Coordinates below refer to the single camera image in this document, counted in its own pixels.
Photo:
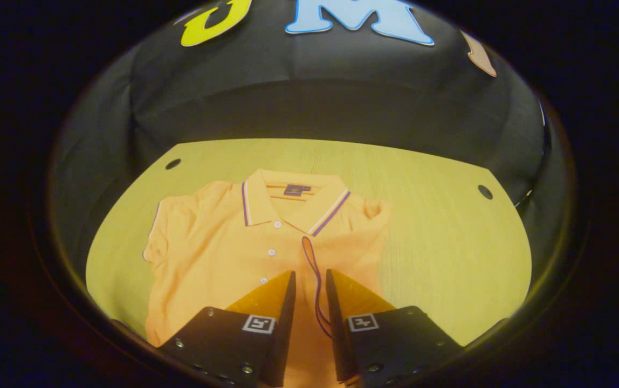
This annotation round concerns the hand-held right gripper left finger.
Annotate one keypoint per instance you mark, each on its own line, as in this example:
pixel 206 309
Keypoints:
pixel 280 334

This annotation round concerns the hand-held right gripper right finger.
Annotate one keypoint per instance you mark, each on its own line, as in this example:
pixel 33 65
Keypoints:
pixel 339 334

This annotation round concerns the orange T-shirt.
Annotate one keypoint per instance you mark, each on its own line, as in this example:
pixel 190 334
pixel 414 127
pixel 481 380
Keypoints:
pixel 218 253

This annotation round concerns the black round table grommet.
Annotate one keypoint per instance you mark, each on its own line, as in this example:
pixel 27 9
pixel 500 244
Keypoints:
pixel 173 163
pixel 485 192

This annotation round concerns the black backdrop cloth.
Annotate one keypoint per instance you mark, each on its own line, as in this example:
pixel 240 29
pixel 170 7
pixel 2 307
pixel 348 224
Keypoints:
pixel 315 102

